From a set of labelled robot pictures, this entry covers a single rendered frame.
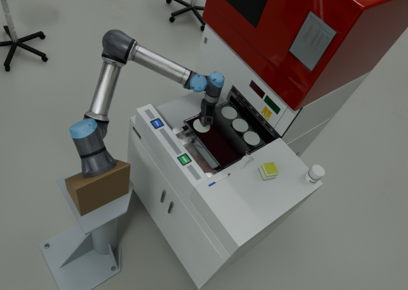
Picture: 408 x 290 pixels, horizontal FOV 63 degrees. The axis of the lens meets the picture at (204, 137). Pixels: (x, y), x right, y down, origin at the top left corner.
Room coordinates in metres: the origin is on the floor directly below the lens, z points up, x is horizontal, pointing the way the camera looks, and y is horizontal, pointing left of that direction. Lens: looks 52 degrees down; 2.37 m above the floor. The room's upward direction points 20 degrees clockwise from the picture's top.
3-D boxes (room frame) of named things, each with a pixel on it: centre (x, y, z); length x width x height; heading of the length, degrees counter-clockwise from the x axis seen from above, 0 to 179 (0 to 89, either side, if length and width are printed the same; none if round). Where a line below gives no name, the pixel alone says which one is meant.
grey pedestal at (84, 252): (0.59, 0.45, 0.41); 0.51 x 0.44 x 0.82; 143
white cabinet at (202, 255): (1.12, -0.12, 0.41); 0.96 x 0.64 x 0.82; 53
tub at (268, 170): (1.02, -0.37, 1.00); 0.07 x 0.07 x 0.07; 34
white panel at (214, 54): (1.55, -0.10, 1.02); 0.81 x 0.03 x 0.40; 53
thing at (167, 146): (1.00, 0.15, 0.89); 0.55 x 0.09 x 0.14; 53
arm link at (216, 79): (1.20, 0.04, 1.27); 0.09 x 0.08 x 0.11; 107
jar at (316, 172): (1.09, -0.62, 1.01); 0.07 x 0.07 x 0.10
